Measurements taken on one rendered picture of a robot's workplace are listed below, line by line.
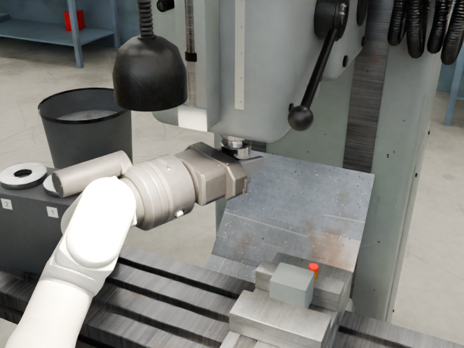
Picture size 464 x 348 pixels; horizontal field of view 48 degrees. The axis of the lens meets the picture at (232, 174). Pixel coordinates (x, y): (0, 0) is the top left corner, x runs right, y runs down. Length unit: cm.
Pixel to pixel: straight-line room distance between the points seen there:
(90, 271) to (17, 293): 52
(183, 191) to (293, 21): 25
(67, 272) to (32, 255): 51
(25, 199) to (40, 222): 5
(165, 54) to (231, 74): 16
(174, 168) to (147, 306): 40
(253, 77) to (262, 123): 6
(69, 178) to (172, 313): 43
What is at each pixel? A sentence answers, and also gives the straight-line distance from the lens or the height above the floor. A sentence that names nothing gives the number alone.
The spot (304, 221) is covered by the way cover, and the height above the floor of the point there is 95.
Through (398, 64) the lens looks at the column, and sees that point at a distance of 106.
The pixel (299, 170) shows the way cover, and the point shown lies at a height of 104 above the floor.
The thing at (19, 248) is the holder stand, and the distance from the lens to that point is 114.
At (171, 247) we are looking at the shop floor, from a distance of 269.
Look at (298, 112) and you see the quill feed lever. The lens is 60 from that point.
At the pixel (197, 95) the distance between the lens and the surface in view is 62.
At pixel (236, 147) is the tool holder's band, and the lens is 76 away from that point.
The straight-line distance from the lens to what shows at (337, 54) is 80.
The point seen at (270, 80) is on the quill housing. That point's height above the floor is 140.
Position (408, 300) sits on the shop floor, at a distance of 249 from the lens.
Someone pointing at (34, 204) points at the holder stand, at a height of 108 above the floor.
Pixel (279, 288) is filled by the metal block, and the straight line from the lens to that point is 85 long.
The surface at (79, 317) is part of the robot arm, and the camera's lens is 63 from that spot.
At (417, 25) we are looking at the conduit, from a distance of 85.
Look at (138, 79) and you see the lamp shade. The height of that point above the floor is 144.
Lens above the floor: 160
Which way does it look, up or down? 29 degrees down
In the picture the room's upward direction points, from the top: straight up
